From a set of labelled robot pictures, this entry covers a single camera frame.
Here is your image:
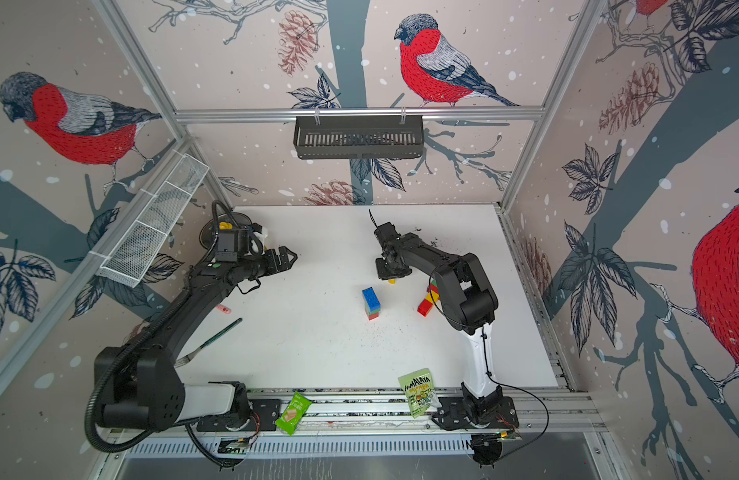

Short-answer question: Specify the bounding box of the yellow pot with black lid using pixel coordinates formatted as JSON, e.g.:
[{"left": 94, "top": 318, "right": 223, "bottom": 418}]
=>
[{"left": 198, "top": 212, "right": 252, "bottom": 250}]

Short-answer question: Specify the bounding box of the blue lego brick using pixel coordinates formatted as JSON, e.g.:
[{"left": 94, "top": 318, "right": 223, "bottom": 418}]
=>
[{"left": 362, "top": 288, "right": 381, "bottom": 309}]

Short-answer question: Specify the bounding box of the large green snack bag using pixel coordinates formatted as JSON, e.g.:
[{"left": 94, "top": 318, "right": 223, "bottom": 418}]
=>
[{"left": 399, "top": 368, "right": 441, "bottom": 418}]

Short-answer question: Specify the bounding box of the black hanging wire basket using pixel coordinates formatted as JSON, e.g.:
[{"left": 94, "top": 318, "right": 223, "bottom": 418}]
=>
[{"left": 293, "top": 115, "right": 425, "bottom": 160}]

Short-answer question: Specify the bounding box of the white wire mesh basket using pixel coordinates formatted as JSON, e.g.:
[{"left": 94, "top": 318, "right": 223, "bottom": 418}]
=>
[{"left": 96, "top": 152, "right": 209, "bottom": 287}]

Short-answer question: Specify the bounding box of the metal fork green handle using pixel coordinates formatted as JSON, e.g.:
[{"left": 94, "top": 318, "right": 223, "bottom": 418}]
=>
[{"left": 174, "top": 317, "right": 243, "bottom": 369}]

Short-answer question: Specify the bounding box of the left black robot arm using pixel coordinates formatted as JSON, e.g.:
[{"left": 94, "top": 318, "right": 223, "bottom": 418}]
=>
[{"left": 84, "top": 231, "right": 297, "bottom": 453}]

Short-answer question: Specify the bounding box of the small green snack packet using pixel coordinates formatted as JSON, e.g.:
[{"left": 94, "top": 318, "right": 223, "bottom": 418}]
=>
[{"left": 275, "top": 392, "right": 312, "bottom": 436}]

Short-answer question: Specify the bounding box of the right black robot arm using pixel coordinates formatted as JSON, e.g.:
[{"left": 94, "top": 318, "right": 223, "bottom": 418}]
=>
[{"left": 375, "top": 222, "right": 519, "bottom": 431}]

